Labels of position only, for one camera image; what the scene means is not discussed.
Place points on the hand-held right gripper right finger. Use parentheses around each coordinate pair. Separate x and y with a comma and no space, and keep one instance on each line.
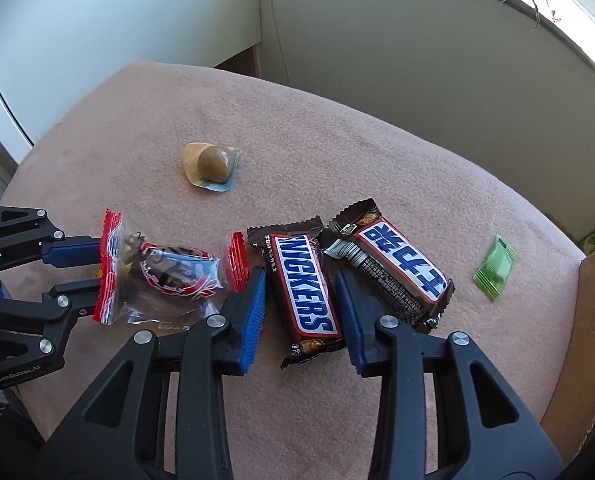
(350,322)

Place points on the small green candy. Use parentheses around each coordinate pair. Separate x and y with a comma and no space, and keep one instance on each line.
(495,267)

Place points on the red dark candy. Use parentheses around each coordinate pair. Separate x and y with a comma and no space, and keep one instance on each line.
(172,275)

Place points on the brown ball candy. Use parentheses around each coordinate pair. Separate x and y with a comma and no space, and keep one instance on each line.
(215,162)

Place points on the cardboard box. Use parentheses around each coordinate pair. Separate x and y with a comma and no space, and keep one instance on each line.
(592,340)

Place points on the white cabinet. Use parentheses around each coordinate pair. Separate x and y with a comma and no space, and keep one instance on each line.
(102,35)

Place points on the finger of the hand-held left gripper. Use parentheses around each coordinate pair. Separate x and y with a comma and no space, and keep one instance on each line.
(75,251)
(80,296)

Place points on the brown chocolate bar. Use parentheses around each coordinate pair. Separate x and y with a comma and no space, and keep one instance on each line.
(302,290)
(402,270)

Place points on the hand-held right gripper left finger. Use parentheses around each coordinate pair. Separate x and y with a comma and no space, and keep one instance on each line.
(255,322)

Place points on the window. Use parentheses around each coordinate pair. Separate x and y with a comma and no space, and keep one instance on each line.
(587,10)

